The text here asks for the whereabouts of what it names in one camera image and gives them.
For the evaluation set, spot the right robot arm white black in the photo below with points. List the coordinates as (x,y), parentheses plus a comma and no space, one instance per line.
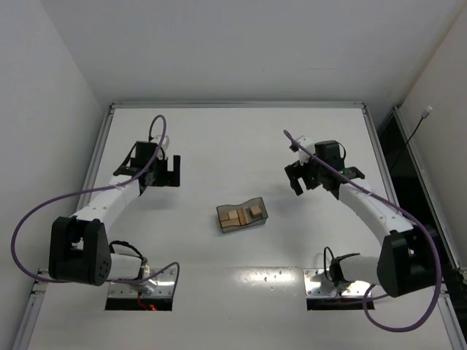
(405,263)

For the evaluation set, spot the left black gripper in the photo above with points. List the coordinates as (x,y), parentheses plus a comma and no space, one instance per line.
(165,172)

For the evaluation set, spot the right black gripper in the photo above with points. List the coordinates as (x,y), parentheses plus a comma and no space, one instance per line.
(301,172)

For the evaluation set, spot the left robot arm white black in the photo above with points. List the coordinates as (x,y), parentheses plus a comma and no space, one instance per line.
(80,250)

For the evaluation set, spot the long dark wood block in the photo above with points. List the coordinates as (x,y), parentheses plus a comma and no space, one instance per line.
(244,217)

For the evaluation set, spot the aluminium table frame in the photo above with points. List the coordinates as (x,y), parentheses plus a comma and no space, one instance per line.
(245,289)

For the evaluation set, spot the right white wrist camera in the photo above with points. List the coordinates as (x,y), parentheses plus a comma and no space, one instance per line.
(303,146)

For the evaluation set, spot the light wood cube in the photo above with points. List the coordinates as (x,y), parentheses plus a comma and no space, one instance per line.
(230,223)
(255,211)

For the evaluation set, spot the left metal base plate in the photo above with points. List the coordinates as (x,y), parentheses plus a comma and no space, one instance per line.
(161,286)

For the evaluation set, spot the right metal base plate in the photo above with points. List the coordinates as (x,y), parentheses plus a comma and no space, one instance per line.
(317,287)

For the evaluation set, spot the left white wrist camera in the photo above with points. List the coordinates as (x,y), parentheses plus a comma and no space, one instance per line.
(163,141)

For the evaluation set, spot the grey translucent plastic bin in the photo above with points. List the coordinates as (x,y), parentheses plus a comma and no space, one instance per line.
(247,204)

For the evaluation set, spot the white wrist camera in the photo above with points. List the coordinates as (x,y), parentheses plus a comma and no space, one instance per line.
(163,141)
(303,146)

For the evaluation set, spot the metal base plate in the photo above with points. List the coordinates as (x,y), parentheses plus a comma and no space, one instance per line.
(317,287)
(161,286)

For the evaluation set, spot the light wood cube right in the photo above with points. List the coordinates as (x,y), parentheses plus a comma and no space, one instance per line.
(255,211)

